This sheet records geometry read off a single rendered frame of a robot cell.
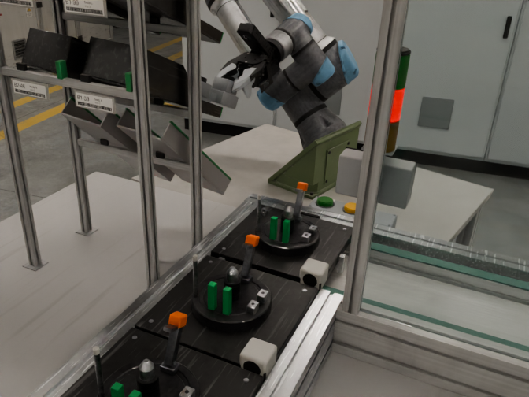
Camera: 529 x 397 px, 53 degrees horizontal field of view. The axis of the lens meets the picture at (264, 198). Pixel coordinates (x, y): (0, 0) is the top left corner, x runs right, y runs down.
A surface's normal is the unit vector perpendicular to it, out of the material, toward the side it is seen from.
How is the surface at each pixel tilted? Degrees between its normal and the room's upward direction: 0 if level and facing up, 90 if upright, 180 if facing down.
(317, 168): 90
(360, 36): 90
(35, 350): 0
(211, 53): 90
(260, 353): 0
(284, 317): 0
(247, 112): 90
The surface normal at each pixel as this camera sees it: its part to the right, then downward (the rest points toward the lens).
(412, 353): -0.41, 0.40
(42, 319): 0.04, -0.89
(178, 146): 0.82, 0.29
